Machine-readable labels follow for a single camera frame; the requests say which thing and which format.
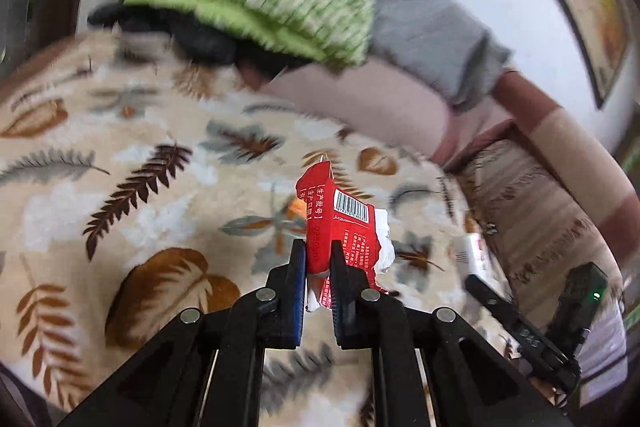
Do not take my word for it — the striped beige bolster cushion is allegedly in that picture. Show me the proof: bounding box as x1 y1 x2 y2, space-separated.
457 140 622 327

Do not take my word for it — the pink brown headboard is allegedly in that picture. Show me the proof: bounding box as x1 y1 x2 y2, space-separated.
428 69 639 270

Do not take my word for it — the grey quilted pillow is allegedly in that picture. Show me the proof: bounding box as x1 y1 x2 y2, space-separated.
370 0 511 112

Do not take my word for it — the leaf pattern fleece blanket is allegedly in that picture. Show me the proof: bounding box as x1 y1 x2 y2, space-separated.
1 31 469 411

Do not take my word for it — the pink pillow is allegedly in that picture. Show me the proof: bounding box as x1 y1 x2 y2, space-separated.
236 56 459 163

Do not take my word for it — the black garment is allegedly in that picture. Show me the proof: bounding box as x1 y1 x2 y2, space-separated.
87 1 311 82

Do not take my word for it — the red white snack wrapper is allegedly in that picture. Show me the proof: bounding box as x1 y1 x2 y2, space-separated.
296 159 395 312

